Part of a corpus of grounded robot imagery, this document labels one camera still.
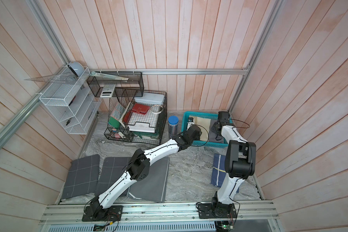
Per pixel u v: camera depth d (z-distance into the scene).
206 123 1.07
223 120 0.76
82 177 0.86
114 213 0.73
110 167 0.88
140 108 0.91
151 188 0.80
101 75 0.91
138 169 0.62
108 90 0.98
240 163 0.51
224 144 0.94
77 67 0.83
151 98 0.98
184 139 0.76
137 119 0.88
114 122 1.04
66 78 0.85
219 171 0.87
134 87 1.07
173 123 0.89
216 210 0.68
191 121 0.85
